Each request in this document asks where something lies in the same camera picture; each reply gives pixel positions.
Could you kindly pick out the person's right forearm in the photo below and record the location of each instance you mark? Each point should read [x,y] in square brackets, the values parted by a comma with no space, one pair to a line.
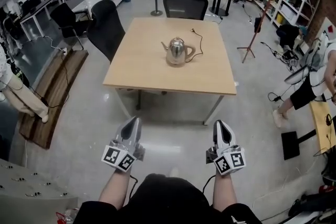
[225,191]

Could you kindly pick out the white curved counter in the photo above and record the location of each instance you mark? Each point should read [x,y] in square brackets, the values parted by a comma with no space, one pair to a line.
[31,204]

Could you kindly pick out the yellow side table black base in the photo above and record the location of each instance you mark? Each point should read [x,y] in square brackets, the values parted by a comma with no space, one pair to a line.
[321,118]

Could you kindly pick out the black mesh office chair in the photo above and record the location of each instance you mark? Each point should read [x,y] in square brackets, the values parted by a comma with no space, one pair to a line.
[183,5]
[105,26]

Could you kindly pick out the person's left forearm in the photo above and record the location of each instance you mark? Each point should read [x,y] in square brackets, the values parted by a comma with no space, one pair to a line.
[114,189]

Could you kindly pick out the brown wooden coat stand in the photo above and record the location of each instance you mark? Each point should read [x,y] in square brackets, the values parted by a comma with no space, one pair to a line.
[258,26]

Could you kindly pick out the light wooden table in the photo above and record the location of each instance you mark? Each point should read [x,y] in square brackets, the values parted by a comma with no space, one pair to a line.
[136,65]

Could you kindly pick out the black visitor chair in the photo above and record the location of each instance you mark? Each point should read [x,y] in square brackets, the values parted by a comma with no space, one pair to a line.
[64,18]

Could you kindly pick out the person's black clothing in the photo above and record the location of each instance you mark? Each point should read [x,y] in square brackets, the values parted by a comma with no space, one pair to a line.
[168,202]

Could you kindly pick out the white power strip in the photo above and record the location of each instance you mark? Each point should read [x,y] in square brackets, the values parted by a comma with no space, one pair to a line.
[63,51]

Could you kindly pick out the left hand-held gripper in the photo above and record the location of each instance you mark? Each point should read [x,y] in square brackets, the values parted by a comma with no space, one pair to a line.
[113,156]

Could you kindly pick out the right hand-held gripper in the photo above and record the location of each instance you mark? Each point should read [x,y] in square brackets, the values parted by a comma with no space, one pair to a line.
[235,161]

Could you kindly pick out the brown wooden platform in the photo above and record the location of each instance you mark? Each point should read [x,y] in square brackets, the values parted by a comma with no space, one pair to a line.
[52,91]

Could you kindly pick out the clear plastic water bottle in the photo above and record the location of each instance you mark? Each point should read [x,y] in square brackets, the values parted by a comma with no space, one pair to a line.
[68,216]

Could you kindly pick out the scattered small black screws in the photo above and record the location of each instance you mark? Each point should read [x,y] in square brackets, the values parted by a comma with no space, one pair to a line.
[35,194]

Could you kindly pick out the steel electric kettle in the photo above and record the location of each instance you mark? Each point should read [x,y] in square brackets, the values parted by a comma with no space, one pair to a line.
[176,49]

